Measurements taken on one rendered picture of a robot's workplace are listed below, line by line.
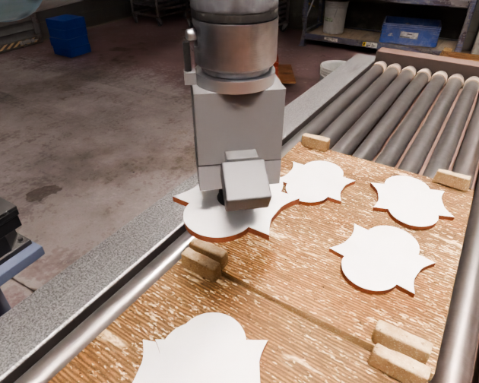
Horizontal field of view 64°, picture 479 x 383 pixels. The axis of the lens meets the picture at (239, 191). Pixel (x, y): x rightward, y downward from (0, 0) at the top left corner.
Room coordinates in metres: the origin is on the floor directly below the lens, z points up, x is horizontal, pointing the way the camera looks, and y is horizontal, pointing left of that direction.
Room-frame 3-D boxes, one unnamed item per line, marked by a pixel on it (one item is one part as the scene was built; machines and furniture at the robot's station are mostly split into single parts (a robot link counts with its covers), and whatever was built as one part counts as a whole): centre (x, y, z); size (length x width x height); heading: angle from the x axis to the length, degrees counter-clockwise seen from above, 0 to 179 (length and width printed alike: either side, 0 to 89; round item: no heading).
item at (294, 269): (0.49, -0.17, 0.93); 0.41 x 0.35 x 0.02; 148
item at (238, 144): (0.33, 0.00, 1.17); 0.12 x 0.09 x 0.16; 9
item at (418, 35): (4.73, -1.99, 0.25); 0.62 x 0.42 x 0.22; 68
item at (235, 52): (0.36, 0.01, 1.25); 0.08 x 0.08 x 0.05
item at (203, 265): (0.37, 0.05, 0.95); 0.06 x 0.02 x 0.03; 57
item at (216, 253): (0.39, 0.04, 0.95); 0.06 x 0.02 x 0.03; 58
